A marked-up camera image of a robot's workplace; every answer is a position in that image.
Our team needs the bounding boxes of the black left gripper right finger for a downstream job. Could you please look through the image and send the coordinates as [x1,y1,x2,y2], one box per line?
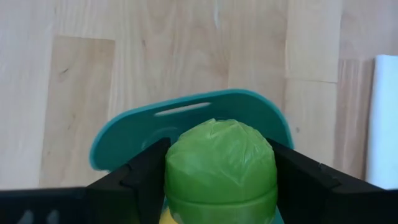
[266,138,398,224]

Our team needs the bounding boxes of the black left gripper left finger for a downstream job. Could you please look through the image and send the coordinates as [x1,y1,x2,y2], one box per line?
[0,138,172,224]

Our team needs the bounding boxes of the yellow toy lemon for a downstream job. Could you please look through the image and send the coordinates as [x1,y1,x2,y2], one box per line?
[159,207,181,224]

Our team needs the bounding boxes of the teal plastic tupperware container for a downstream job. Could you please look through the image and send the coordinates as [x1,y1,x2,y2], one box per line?
[89,89,295,224]

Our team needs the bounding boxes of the green toy cabbage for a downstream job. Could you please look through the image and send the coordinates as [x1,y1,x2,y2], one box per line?
[164,118,279,224]

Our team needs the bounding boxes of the white folded cloth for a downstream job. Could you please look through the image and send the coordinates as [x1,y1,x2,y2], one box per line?
[365,54,398,190]

